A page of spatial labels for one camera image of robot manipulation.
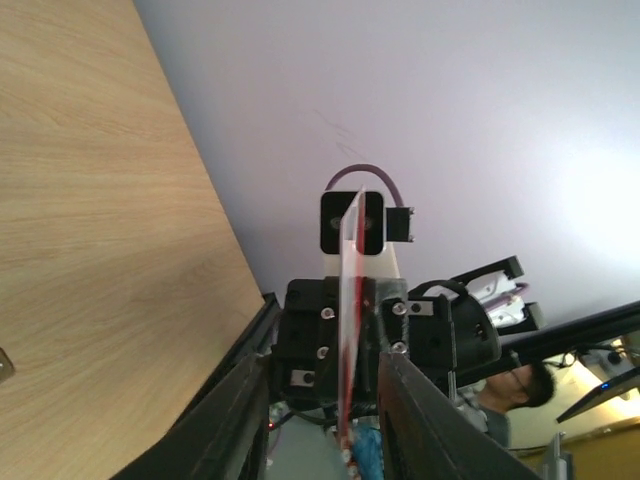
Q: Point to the black enclosure frame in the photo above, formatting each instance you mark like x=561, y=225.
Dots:
x=586, y=333

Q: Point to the dark monitor screen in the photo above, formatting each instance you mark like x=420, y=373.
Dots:
x=617, y=386

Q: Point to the person with black hair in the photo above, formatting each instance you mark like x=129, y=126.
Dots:
x=528, y=386

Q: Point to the red credit card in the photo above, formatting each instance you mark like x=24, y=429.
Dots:
x=349, y=320

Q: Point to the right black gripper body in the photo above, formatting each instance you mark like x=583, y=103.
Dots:
x=439, y=326

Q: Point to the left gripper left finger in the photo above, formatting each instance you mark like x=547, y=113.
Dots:
x=224, y=437

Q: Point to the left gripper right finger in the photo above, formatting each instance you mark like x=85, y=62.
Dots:
x=426, y=437

